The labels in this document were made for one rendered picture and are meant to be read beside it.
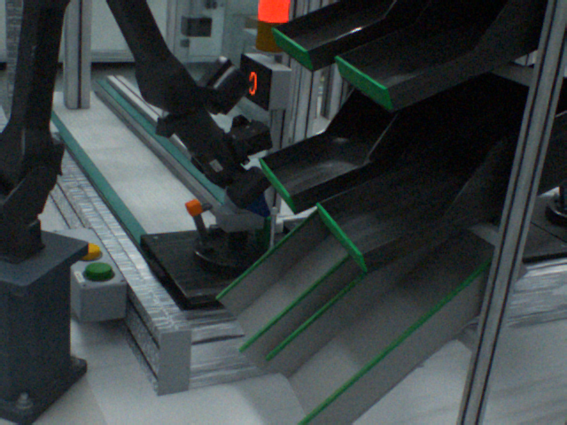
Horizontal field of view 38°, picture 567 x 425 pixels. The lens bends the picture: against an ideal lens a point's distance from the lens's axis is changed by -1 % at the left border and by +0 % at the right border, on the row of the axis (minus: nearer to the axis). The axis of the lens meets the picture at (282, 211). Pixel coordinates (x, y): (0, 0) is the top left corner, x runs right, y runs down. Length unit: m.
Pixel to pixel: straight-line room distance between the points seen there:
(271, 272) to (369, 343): 0.21
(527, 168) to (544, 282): 0.70
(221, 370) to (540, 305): 0.59
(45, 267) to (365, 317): 0.39
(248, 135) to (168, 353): 0.33
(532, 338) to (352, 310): 0.56
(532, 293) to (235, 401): 0.57
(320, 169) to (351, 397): 0.28
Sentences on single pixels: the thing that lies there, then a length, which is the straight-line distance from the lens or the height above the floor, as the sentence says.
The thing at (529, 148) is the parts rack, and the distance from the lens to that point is 0.78.
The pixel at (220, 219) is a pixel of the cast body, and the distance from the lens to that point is 1.26.
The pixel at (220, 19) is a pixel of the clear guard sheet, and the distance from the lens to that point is 1.70.
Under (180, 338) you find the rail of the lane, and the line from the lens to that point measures 1.12.
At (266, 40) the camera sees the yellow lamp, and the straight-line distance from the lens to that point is 1.40.
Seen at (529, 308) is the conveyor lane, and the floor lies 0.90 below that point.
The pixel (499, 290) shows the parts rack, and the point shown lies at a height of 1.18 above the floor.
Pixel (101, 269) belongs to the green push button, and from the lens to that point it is 1.24.
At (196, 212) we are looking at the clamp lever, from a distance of 1.23.
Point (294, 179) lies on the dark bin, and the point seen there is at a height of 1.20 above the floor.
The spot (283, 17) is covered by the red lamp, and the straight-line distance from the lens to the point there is 1.40.
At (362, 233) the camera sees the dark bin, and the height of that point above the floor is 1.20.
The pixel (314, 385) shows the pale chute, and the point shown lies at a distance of 0.94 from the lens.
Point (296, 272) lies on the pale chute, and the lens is 1.07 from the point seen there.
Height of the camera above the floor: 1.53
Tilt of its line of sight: 22 degrees down
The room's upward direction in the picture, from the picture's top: 6 degrees clockwise
